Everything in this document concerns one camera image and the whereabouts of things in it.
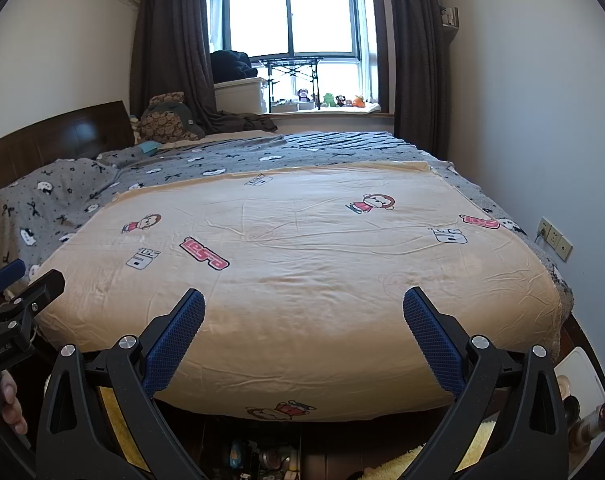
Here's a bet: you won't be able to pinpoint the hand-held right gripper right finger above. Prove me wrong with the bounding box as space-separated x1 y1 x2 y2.
402 286 569 480

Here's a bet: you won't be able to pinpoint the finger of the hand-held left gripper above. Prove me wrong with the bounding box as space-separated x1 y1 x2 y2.
0 268 66 346
0 258 27 306

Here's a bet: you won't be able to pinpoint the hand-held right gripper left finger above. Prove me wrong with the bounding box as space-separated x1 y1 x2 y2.
35 287 208 480

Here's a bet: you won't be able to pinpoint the person's left hand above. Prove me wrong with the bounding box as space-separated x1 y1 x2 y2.
0 369 30 436

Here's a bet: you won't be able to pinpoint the grey patterned bedsheet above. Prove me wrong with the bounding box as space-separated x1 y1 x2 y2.
0 131 575 321

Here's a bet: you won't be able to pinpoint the beige printed blanket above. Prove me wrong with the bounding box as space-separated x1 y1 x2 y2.
32 161 563 423

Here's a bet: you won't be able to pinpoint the dark wooden headboard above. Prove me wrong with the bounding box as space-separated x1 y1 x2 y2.
0 100 136 196

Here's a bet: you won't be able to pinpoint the white plastic box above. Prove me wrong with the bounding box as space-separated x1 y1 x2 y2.
552 346 605 467

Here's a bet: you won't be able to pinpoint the brown patterned pillow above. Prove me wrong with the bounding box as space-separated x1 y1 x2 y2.
135 91 206 144

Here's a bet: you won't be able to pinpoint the white storage box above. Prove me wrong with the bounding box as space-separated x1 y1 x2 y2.
213 77 270 116

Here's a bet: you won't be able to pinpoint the dark right curtain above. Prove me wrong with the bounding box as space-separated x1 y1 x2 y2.
385 0 453 158

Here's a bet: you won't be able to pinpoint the dark curtain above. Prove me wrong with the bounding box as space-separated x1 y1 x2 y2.
385 0 453 158
130 0 279 134

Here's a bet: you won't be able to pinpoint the dark clothes pile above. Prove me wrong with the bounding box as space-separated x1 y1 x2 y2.
210 50 261 84

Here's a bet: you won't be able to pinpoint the dark left curtain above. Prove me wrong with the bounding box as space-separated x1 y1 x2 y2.
130 0 279 134

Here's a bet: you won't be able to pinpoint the black folding rack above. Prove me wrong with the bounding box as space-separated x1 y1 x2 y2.
259 56 326 111

